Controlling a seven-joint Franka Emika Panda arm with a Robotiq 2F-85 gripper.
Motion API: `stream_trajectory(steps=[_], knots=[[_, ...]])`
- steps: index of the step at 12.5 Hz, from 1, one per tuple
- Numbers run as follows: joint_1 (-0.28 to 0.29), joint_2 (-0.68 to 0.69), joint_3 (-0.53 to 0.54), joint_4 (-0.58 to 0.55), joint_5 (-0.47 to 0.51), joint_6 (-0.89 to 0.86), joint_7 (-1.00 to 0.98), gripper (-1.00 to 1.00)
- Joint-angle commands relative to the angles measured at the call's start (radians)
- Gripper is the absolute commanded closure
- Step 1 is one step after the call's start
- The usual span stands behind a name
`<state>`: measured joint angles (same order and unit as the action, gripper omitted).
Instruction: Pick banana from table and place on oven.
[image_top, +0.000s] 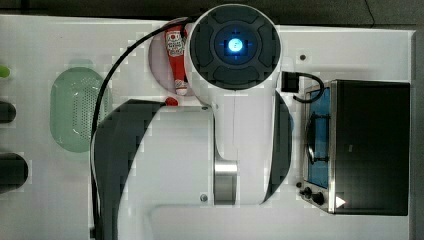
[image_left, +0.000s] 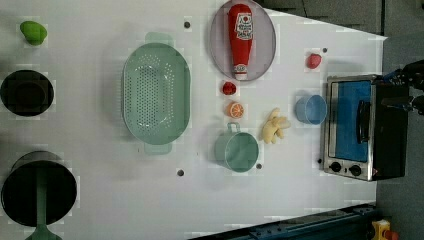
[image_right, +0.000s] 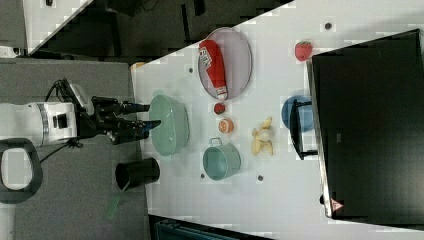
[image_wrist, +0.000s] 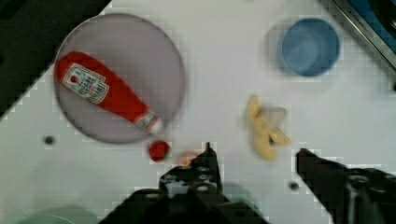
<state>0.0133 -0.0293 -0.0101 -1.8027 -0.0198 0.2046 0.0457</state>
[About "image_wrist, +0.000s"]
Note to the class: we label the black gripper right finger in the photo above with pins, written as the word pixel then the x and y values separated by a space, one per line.
pixel 350 195

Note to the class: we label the red plush ketchup bottle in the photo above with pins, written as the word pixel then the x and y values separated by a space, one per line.
pixel 93 81

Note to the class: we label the black toaster oven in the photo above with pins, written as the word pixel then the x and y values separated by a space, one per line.
pixel 375 22

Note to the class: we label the blue bowl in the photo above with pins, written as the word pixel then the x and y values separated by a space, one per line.
pixel 310 47

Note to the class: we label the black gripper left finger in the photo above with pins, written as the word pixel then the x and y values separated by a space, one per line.
pixel 204 168

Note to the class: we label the green colander basket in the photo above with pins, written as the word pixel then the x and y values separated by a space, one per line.
pixel 61 215

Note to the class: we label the small red strawberry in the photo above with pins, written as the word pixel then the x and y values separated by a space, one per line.
pixel 158 150

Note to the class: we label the grey round plate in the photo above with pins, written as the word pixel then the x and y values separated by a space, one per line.
pixel 143 56

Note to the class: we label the teal green cup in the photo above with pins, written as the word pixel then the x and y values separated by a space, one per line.
pixel 238 194

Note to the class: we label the orange slice toy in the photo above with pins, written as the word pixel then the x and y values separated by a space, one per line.
pixel 186 157

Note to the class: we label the plush peeled banana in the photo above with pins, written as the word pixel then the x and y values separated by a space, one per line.
pixel 265 139

